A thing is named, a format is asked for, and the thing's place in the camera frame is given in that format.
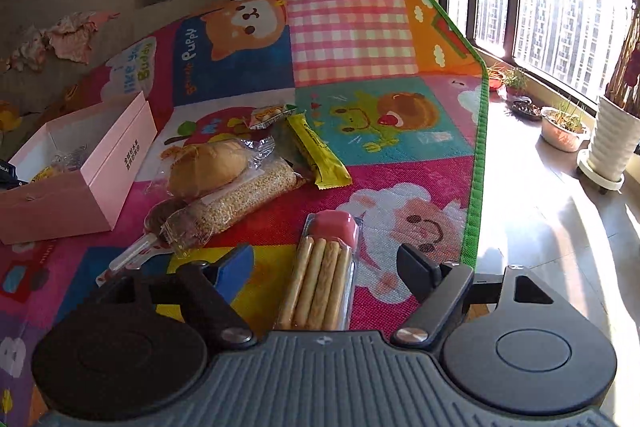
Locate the yellow snack bar packet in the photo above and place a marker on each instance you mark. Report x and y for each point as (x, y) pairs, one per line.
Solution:
(315, 152)

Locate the pink cardboard box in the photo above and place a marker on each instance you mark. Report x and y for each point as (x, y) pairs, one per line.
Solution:
(55, 207)

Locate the dark shallow plant dish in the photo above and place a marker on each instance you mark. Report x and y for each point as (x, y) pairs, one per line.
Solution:
(526, 111)

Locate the yellow orange plush toy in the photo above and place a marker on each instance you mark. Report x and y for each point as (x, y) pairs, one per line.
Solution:
(7, 114)

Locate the dark blue object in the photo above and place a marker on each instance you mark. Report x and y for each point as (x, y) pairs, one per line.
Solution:
(9, 172)

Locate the bread bun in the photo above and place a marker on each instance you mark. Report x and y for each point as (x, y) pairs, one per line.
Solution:
(45, 173)
(205, 167)

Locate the small pot with green plant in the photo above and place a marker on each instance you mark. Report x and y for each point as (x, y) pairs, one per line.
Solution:
(515, 84)

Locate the small orange snack packet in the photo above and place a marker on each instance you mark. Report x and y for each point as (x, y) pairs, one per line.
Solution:
(267, 116)

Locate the pink pot with grass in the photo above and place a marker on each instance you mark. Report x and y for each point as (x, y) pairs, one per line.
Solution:
(562, 132)

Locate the colourful cartoon play mat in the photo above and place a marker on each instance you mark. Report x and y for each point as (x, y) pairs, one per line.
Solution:
(350, 32)

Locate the biscuit sticks pack with dip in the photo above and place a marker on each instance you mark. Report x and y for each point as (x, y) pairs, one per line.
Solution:
(315, 277)

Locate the tall potted tree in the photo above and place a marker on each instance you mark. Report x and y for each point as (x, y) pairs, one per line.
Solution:
(627, 32)

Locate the small red plant pot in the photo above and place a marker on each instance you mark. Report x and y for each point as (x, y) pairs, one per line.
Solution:
(495, 79)

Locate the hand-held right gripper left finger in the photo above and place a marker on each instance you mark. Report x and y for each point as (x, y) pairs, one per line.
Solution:
(235, 269)

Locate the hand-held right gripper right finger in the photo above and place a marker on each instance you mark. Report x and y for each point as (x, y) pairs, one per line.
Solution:
(417, 269)

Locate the window with dark frame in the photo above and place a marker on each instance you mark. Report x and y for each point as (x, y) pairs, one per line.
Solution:
(512, 7)

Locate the floral baby clothes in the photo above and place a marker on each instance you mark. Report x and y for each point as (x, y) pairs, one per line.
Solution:
(25, 49)

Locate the pink cloth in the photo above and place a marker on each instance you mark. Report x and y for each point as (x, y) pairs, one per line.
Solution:
(80, 37)

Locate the tall white ribbed pot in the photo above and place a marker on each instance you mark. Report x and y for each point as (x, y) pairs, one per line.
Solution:
(612, 137)

